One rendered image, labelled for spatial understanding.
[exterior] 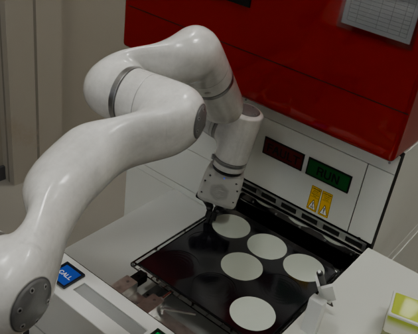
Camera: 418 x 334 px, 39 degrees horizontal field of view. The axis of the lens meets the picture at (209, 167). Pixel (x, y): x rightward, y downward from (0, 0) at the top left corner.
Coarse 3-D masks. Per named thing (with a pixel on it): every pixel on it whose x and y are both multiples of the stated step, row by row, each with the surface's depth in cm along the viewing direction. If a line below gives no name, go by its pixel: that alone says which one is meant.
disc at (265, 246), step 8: (248, 240) 150; (256, 240) 151; (264, 240) 151; (272, 240) 151; (280, 240) 152; (248, 248) 148; (256, 248) 148; (264, 248) 148; (272, 248) 149; (280, 248) 149; (264, 256) 145; (272, 256) 146; (280, 256) 146
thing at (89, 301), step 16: (64, 256) 128; (80, 288) 121; (96, 288) 121; (112, 288) 121; (64, 304) 117; (80, 304) 116; (96, 304) 117; (112, 304) 118; (128, 304) 118; (48, 320) 124; (64, 320) 119; (80, 320) 115; (96, 320) 113; (112, 320) 114; (128, 320) 115; (144, 320) 115
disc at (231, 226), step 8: (224, 216) 158; (232, 216) 158; (216, 224) 154; (224, 224) 155; (232, 224) 155; (240, 224) 156; (248, 224) 156; (224, 232) 152; (232, 232) 152; (240, 232) 153; (248, 232) 153
